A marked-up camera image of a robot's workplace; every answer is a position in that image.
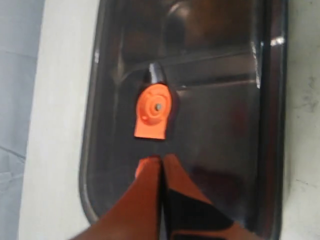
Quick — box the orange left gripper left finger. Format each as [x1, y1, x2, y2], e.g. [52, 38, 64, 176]
[73, 156, 162, 240]

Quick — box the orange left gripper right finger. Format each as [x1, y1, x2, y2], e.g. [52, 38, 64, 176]
[162, 154, 260, 240]

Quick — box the white backdrop cloth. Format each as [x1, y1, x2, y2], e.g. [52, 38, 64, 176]
[0, 0, 45, 240]

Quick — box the dark lid with orange seal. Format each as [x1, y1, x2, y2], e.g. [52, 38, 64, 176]
[79, 0, 288, 240]

